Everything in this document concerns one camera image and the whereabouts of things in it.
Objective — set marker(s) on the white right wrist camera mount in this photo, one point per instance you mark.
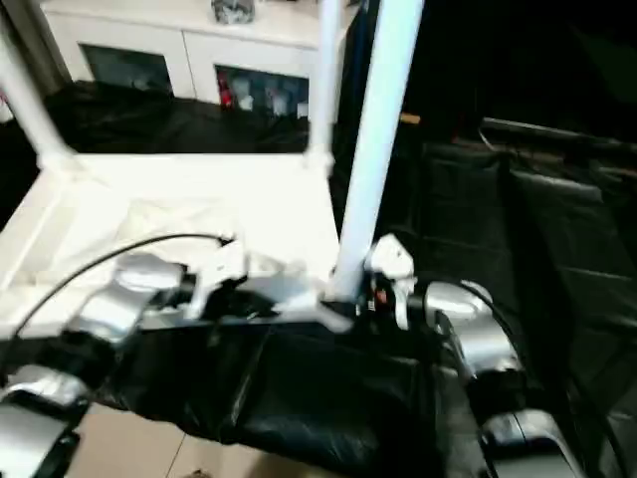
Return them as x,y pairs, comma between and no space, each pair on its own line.
395,259

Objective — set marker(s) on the white plastic table leg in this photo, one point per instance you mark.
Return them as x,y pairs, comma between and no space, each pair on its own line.
323,74
30,109
383,124

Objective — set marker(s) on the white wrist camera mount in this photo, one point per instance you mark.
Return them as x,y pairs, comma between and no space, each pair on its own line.
395,259
224,264

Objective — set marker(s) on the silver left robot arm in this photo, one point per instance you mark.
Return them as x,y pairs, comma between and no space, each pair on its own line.
114,304

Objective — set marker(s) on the white plastic table top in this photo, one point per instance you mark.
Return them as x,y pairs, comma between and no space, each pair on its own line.
174,179

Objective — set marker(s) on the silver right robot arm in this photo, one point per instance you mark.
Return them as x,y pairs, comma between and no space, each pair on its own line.
478,343

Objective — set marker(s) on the small tan label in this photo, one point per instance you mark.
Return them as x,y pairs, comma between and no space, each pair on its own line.
410,119

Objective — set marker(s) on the black glossy mat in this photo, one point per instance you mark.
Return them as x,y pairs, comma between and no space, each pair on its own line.
497,224

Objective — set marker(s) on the dark blue hanging cloth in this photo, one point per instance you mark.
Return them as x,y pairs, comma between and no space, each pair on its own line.
360,65

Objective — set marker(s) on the white cabinet with glass doors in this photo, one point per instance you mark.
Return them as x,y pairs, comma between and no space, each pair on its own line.
199,45

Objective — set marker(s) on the long black bar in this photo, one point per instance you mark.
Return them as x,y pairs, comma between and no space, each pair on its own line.
572,132

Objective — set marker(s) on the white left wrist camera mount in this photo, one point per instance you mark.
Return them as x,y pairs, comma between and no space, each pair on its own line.
224,264

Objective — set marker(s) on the grey curtain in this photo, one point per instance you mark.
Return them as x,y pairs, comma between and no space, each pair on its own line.
47,65

